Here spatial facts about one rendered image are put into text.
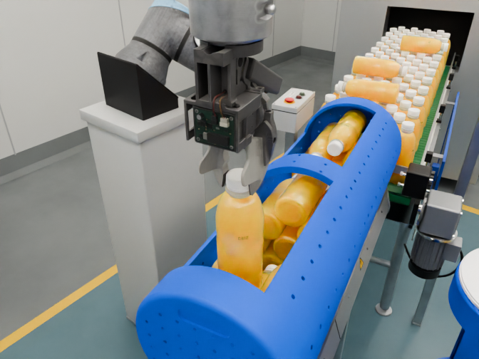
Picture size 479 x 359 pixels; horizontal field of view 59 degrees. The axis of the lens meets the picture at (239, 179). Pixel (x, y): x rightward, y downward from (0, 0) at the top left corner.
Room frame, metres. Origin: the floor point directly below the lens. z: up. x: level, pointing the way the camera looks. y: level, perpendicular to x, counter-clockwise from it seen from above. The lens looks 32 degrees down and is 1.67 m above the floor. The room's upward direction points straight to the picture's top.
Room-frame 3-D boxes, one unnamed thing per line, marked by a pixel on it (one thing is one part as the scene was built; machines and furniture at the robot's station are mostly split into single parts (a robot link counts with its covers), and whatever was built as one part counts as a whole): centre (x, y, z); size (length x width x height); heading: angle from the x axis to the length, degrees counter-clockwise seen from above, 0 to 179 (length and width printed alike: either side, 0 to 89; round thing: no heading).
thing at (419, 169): (1.16, -0.57, 0.95); 0.10 x 0.07 x 0.10; 63
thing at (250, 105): (0.47, 0.01, 1.50); 0.09 x 0.08 x 0.12; 153
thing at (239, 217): (0.50, 0.00, 1.26); 0.07 x 0.07 x 0.19
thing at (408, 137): (1.25, -0.55, 1.00); 0.07 x 0.07 x 0.19
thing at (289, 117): (1.52, -0.21, 1.05); 0.20 x 0.10 x 0.10; 153
